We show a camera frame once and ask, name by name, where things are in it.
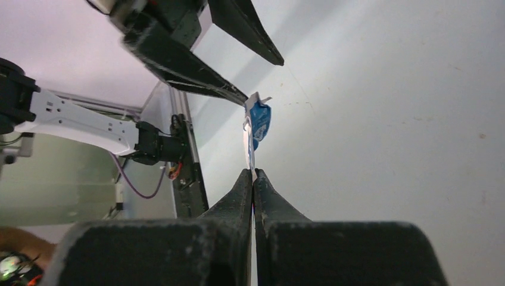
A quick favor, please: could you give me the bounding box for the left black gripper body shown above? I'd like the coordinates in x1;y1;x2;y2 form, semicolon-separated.
86;0;210;49

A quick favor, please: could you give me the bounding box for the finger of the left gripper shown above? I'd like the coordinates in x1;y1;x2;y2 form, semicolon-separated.
123;23;248;106
208;0;284;66

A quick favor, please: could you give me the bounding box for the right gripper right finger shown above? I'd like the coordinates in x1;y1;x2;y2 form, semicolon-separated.
254;169;448;285

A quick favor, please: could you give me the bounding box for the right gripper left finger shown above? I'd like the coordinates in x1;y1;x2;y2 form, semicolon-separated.
41;169;253;285

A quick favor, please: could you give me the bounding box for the blue wipe packet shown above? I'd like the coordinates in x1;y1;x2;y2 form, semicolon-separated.
242;92;272;182

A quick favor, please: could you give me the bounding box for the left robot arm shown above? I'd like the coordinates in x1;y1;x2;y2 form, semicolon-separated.
1;1;284;165

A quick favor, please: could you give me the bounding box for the bare forearm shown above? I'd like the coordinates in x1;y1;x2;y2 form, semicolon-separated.
1;226;56;267

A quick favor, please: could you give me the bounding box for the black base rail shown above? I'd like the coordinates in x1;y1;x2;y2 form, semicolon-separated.
170;114;209;218

